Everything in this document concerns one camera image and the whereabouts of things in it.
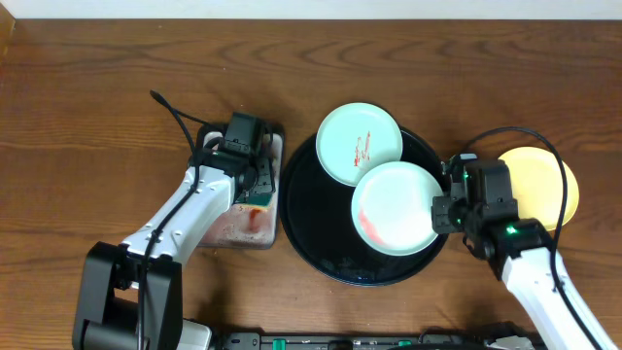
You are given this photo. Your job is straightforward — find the black round serving tray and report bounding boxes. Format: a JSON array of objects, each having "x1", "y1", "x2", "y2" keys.
[{"x1": 279, "y1": 135, "x2": 447, "y2": 287}]

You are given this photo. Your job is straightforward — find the green scrubbing sponge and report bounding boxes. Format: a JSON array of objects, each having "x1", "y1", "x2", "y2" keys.
[{"x1": 246, "y1": 193, "x2": 273, "y2": 207}]

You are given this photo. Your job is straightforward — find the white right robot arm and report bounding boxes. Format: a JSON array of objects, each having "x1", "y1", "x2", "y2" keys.
[{"x1": 432, "y1": 196, "x2": 616, "y2": 349}]

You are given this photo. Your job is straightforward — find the light green plate with ketchup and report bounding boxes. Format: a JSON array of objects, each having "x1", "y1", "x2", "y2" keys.
[{"x1": 316, "y1": 102, "x2": 403, "y2": 187}]

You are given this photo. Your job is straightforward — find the yellow plate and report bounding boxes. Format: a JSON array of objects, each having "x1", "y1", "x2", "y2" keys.
[{"x1": 499, "y1": 147, "x2": 563, "y2": 231}]

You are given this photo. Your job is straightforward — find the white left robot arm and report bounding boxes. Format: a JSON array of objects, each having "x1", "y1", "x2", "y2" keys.
[{"x1": 72, "y1": 148, "x2": 282, "y2": 349}]

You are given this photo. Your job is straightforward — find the pale green plate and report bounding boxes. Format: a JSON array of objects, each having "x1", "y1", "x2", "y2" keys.
[{"x1": 351, "y1": 161, "x2": 442, "y2": 257}]

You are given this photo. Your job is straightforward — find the black rectangular soapy water tray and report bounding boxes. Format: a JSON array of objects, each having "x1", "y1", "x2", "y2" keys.
[{"x1": 198, "y1": 123, "x2": 285, "y2": 250}]

